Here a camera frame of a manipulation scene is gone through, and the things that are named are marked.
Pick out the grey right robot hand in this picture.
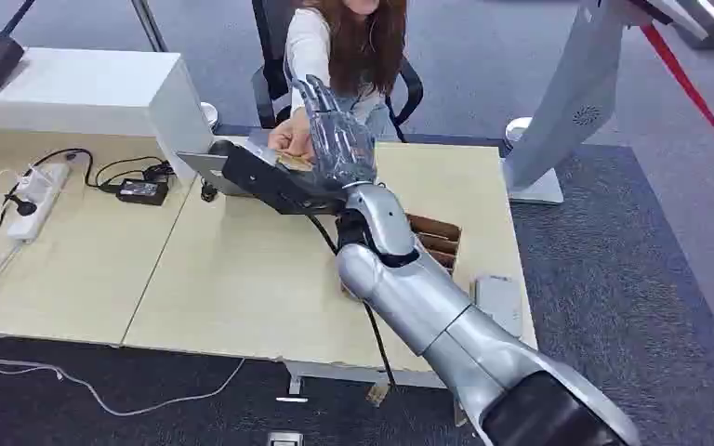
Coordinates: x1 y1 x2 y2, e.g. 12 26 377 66
292 74 378 192

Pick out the golden hotel key card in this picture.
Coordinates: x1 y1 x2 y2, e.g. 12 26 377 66
275 153 315 173

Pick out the person's hand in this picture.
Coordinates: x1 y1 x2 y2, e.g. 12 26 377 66
267 107 315 163

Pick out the black card terminal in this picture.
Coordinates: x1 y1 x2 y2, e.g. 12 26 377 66
208 139 350 216

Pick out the person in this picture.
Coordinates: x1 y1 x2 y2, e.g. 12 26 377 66
283 0 409 139

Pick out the black office chair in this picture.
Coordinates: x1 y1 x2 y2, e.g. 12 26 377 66
250 0 425 144

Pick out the wooden card box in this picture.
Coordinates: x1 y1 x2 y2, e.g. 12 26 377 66
339 212 464 303

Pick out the grey flat panel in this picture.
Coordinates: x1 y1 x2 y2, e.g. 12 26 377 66
176 151 230 197

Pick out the black power adapter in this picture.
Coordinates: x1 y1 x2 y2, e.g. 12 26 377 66
114 178 170 207

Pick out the grey flat device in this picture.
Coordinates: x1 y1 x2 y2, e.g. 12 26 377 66
470 275 525 338

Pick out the dark metal pole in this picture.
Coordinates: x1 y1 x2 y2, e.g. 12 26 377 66
130 0 170 54

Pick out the white kiosk screen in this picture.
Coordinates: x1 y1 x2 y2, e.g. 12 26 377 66
503 0 710 205

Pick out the white desk leg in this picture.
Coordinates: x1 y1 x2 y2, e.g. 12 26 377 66
275 361 311 404

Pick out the white raised counter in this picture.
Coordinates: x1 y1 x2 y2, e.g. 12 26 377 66
0 47 217 181

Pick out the white power strip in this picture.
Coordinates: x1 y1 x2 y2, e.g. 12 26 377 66
6 163 72 243

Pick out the white plug adapter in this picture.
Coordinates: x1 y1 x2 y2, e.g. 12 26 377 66
17 172 50 202

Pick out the red barrier tape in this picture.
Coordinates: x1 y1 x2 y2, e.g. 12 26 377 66
639 23 714 177

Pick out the black terminal cable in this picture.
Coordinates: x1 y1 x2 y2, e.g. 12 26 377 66
306 214 398 390

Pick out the black adapter cable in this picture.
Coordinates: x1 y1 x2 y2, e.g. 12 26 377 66
29 147 178 193

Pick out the black plug with cable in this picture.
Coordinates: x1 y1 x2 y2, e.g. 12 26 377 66
0 192 39 254

